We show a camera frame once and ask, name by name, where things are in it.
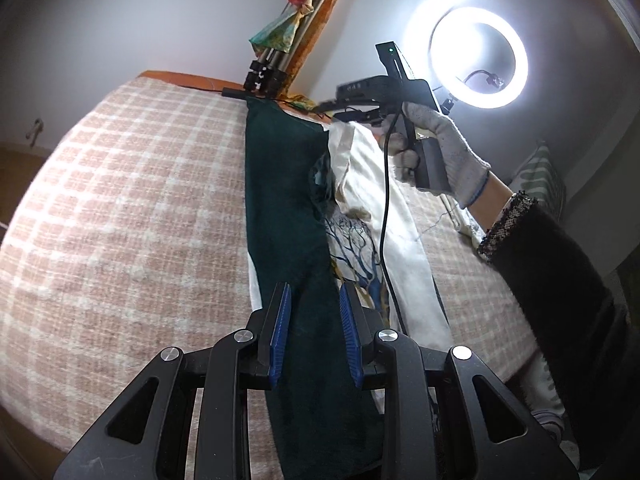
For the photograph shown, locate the green striped pillow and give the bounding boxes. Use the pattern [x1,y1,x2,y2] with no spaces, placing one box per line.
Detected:
[510,141,569,222]

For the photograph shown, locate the white patterned cloth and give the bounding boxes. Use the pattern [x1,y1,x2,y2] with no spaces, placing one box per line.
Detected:
[519,352,567,442]

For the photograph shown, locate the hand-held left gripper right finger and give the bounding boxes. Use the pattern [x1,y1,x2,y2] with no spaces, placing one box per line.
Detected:
[339,282,581,480]

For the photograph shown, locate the pink checked blanket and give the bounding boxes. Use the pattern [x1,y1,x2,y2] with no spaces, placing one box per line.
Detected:
[0,76,547,480]

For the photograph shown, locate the person's right hand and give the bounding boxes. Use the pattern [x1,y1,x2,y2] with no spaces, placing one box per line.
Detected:
[382,101,492,209]

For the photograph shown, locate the person's right forearm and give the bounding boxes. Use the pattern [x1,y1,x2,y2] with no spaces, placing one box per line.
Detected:
[469,171,632,468]

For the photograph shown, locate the dark green garment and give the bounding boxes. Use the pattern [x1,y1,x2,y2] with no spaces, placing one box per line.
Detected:
[242,95,396,476]

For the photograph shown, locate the folded tripod with cloth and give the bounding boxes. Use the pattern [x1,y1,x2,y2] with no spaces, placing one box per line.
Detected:
[247,0,351,111]

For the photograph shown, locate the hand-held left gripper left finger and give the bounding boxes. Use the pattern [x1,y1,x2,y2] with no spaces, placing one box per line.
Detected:
[52,282,293,480]

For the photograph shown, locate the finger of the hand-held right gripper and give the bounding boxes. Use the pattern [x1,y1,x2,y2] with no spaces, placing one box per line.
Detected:
[314,100,383,123]

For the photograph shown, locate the white ring light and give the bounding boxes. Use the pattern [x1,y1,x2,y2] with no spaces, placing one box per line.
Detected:
[402,0,530,111]

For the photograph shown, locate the black gooseneck phone holder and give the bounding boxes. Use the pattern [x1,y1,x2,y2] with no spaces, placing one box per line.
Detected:
[462,69,504,92]

